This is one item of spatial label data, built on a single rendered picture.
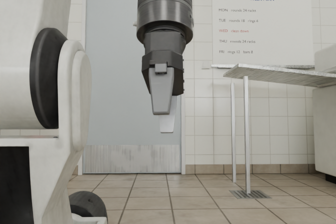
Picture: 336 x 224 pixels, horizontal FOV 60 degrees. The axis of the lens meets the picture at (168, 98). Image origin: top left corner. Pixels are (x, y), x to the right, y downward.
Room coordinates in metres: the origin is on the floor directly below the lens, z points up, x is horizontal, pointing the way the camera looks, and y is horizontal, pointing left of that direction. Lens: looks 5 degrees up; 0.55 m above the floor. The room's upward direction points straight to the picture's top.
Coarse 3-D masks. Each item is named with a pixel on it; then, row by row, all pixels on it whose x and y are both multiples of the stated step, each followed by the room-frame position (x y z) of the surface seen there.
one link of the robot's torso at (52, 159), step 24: (72, 48) 0.38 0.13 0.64; (72, 72) 0.38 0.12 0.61; (72, 96) 0.38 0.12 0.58; (72, 120) 0.38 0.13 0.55; (0, 144) 0.37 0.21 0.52; (24, 144) 0.37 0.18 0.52; (48, 144) 0.37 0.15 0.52; (72, 144) 0.39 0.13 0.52; (0, 168) 0.42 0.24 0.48; (24, 168) 0.42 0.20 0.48; (48, 168) 0.38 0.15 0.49; (72, 168) 0.44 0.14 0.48; (0, 192) 0.44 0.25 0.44; (24, 192) 0.44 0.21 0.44; (48, 192) 0.39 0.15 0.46; (0, 216) 0.46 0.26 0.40; (24, 216) 0.46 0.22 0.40; (48, 216) 0.42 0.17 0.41
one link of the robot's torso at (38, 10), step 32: (0, 0) 0.37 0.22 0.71; (32, 0) 0.38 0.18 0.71; (64, 0) 0.47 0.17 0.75; (0, 32) 0.36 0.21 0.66; (32, 32) 0.36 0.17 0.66; (64, 32) 0.47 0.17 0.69; (0, 64) 0.34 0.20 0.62; (32, 64) 0.34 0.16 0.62; (0, 96) 0.35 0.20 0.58; (32, 96) 0.35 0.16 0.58; (0, 128) 0.40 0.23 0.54; (32, 128) 0.40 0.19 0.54
